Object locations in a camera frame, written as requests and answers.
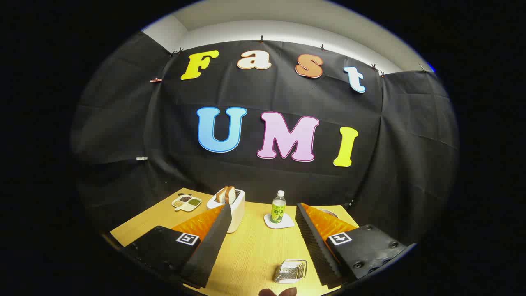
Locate divided white snack dish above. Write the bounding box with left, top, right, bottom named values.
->
left=171, top=193, right=202, bottom=213

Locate cream white toaster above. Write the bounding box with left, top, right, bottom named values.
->
left=206, top=188, right=245, bottom=234

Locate white coaster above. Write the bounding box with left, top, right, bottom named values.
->
left=264, top=213, right=295, bottom=229

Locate perforated metal drain basket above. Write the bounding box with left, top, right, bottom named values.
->
left=274, top=259, right=308, bottom=284

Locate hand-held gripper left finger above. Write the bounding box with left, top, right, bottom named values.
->
left=122, top=204, right=232, bottom=288

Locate green label drink bottle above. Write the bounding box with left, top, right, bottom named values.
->
left=270, top=190, right=287, bottom=224

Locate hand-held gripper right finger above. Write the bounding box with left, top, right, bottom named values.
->
left=295, top=203, right=416, bottom=289

